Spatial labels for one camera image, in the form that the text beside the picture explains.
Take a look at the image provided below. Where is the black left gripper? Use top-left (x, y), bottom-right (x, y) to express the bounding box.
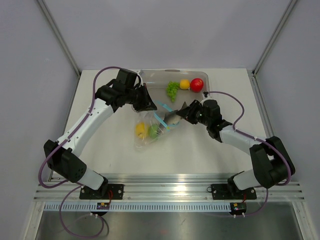
top-left (124, 83), bottom-right (157, 112)

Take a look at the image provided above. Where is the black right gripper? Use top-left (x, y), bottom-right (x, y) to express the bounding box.
top-left (176, 99), bottom-right (211, 127)

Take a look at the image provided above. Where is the grey toy fish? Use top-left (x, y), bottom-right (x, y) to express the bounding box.
top-left (153, 101), bottom-right (182, 135)

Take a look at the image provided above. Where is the clear zip top bag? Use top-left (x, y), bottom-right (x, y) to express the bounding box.
top-left (133, 101), bottom-right (181, 149)

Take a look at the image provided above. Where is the yellow toy lemon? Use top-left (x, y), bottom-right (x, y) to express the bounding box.
top-left (135, 122), bottom-right (149, 139)

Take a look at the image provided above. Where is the green toy grapes bunch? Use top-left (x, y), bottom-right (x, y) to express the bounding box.
top-left (166, 81), bottom-right (180, 103)

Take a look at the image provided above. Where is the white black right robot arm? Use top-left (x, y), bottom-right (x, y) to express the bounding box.
top-left (177, 99), bottom-right (296, 198)

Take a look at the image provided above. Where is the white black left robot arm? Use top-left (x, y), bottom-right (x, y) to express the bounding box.
top-left (41, 67), bottom-right (157, 199)

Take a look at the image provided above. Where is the clear grey plastic tray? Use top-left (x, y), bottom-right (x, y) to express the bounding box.
top-left (136, 69), bottom-right (209, 119)

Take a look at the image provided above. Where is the orange toy fruit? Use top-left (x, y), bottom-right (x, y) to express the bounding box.
top-left (179, 79), bottom-right (190, 90)

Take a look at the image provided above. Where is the red toy tomato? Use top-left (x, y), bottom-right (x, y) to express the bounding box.
top-left (189, 78), bottom-right (204, 93)

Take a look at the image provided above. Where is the right small circuit board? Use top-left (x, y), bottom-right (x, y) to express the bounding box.
top-left (231, 202), bottom-right (247, 215)

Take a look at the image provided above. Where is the small circuit board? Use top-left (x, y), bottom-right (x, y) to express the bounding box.
top-left (96, 202), bottom-right (110, 210)
top-left (231, 202), bottom-right (247, 215)

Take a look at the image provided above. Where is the left small circuit board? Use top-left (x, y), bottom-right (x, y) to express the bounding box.
top-left (96, 202), bottom-right (110, 210)

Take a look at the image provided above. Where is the aluminium mounting rail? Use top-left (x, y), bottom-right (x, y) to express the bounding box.
top-left (33, 173), bottom-right (305, 202)

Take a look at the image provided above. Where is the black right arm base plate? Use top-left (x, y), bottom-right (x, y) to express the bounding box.
top-left (206, 183), bottom-right (257, 201)

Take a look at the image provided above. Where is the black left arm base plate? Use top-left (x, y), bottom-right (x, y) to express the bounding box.
top-left (79, 183), bottom-right (124, 200)

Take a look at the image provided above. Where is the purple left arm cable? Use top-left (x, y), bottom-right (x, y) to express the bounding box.
top-left (37, 66), bottom-right (126, 237)

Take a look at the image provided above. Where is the left aluminium frame post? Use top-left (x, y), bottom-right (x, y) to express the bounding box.
top-left (35, 0), bottom-right (82, 79)

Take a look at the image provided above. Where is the aluminium frame post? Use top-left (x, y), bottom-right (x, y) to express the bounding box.
top-left (252, 0), bottom-right (300, 77)
top-left (35, 0), bottom-right (82, 79)

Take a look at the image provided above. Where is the white slotted cable duct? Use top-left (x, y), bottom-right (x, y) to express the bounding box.
top-left (44, 202), bottom-right (231, 213)

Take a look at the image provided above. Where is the right aluminium frame post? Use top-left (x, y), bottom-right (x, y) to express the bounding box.
top-left (252, 0), bottom-right (300, 77)

